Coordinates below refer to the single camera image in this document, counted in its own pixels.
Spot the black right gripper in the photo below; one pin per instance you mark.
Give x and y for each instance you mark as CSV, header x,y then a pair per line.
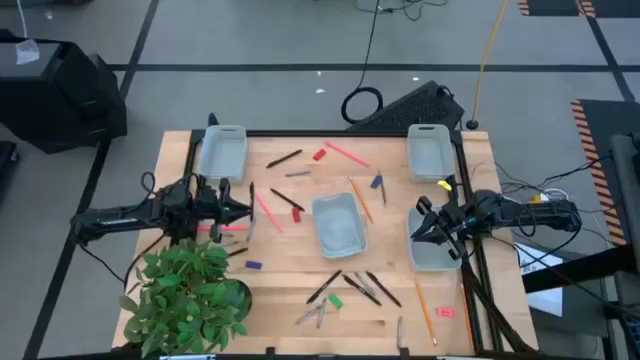
x,y
452,222

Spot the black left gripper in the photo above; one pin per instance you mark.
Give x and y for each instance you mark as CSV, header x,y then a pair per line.
x,y
224,200

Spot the long pink crayon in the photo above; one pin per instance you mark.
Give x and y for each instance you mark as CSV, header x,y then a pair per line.
x,y
346,153
235,228
269,212

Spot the purple eraser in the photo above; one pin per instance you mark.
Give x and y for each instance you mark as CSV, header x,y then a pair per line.
x,y
253,265
376,181

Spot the red eraser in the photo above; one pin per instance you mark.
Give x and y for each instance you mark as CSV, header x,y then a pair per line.
x,y
319,154
296,215

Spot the orange pencil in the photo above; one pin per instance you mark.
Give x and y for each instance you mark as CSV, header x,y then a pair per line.
x,y
425,312
361,199
467,316

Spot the pink eraser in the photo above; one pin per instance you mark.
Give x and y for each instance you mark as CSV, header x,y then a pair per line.
x,y
445,312

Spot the grey plastic bin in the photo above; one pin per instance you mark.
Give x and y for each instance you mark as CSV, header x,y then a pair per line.
x,y
425,258
222,152
430,152
339,225

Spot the green eraser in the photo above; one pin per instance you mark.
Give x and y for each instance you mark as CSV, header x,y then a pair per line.
x,y
335,301

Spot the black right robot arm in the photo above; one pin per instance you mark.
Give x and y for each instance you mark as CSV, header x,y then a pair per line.
x,y
530,212

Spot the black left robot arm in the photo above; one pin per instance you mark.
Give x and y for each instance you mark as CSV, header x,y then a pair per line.
x,y
115,218

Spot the yellow tag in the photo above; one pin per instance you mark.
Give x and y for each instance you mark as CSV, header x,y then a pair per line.
x,y
444,185

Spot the black plant pot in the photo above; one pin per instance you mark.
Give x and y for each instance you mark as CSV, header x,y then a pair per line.
x,y
245,300

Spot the green leafy plant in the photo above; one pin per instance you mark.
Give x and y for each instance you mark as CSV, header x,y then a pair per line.
x,y
180,295

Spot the white floor sheet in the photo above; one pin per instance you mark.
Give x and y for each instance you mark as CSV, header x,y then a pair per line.
x,y
535,260

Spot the yellow plug connector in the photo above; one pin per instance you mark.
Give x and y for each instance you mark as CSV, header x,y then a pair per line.
x,y
536,199

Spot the black edge clamp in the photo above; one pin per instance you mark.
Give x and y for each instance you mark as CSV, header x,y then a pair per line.
x,y
404,352
270,351

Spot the black perforated panel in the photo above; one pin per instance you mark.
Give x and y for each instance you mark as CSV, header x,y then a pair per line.
x,y
410,107

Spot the black support beam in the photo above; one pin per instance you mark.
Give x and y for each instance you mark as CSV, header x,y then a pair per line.
x,y
575,270

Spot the grey furniture piece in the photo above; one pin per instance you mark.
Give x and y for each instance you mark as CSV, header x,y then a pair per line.
x,y
625,190

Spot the black hazard striped mat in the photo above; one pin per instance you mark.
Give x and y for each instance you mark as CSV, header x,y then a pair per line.
x,y
600,120
550,6

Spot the large black storage case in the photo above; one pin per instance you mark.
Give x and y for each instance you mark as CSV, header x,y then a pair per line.
x,y
50,95

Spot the white crumpled paper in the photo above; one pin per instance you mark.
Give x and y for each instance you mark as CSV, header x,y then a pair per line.
x,y
27,51

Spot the black aluminium table frame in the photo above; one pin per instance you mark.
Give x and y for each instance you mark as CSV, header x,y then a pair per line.
x,y
325,133

